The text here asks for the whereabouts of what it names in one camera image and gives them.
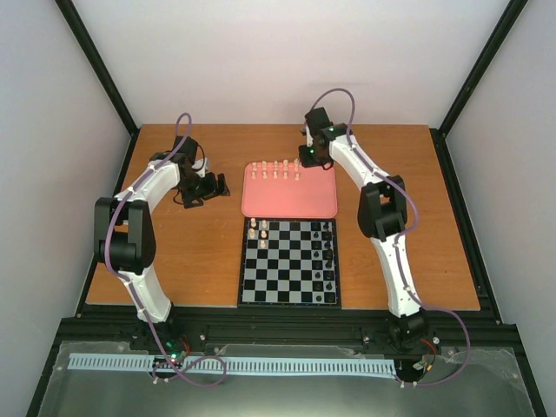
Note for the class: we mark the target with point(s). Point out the pink plastic tray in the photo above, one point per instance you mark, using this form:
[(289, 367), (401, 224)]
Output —
[(313, 197)]

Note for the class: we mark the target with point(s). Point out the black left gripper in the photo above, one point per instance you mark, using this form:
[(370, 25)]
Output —
[(210, 191)]

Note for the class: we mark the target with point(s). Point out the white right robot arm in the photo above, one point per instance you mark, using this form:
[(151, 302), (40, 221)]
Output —
[(381, 216)]

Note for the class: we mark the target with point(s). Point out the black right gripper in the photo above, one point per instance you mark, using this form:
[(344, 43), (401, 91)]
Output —
[(305, 162)]

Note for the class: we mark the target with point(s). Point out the left black frame post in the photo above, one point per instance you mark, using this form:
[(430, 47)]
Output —
[(80, 32)]

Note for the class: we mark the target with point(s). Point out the black white chessboard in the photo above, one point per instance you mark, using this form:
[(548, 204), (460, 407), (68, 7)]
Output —
[(282, 274)]

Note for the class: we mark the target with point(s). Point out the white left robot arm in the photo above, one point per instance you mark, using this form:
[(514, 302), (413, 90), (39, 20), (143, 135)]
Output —
[(124, 236)]

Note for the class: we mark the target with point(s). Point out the black aluminium frame base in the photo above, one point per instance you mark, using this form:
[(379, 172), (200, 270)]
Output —
[(484, 370)]

